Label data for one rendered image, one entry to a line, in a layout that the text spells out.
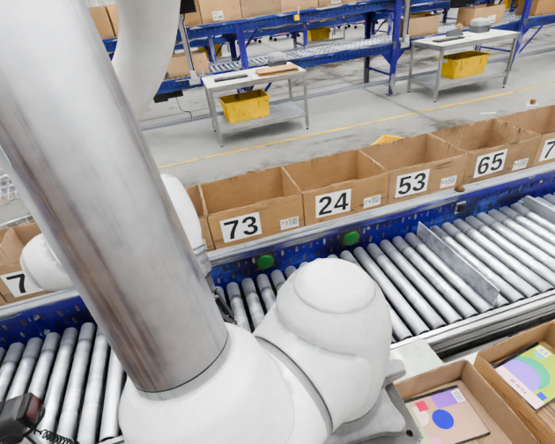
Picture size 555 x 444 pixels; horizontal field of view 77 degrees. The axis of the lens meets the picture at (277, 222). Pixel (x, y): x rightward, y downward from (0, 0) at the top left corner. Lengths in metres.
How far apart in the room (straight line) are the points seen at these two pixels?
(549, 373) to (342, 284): 0.92
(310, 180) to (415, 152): 0.59
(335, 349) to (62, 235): 0.30
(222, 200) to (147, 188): 1.40
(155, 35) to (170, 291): 0.30
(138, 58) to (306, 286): 0.34
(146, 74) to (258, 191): 1.27
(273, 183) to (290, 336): 1.31
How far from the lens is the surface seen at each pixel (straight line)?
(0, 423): 1.01
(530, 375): 1.27
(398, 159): 1.96
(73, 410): 1.39
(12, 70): 0.28
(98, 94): 0.28
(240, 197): 1.69
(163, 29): 0.47
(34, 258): 0.65
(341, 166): 1.80
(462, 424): 1.16
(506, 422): 1.16
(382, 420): 0.64
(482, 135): 2.25
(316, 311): 0.42
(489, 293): 1.49
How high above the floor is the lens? 1.77
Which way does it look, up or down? 34 degrees down
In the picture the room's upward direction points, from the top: 7 degrees counter-clockwise
